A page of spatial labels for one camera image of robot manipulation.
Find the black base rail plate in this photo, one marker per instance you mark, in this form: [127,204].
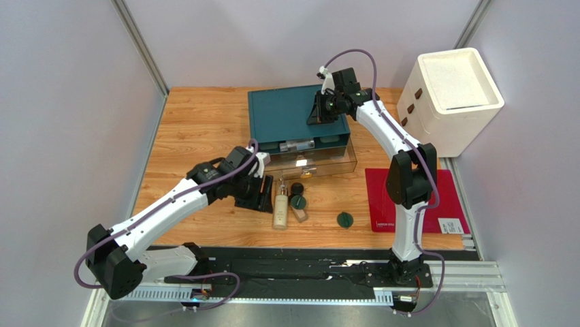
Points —
[372,273]

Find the teal drawer organizer box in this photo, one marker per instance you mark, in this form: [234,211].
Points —
[280,115]

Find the dark green round compact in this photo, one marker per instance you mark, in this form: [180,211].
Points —
[345,220]

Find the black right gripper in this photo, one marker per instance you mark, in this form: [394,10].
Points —
[323,111]

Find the white foam drawer cabinet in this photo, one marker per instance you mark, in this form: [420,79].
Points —
[449,98]

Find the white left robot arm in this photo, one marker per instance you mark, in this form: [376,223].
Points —
[119,259]

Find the clear small cosmetic bottle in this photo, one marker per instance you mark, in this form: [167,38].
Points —
[296,145]

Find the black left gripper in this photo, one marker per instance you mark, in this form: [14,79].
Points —
[261,201]

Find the white pump lotion bottle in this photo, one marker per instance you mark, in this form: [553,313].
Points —
[280,207]

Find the black round jar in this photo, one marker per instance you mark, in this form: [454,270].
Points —
[297,189]

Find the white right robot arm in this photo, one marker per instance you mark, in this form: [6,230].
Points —
[411,179]

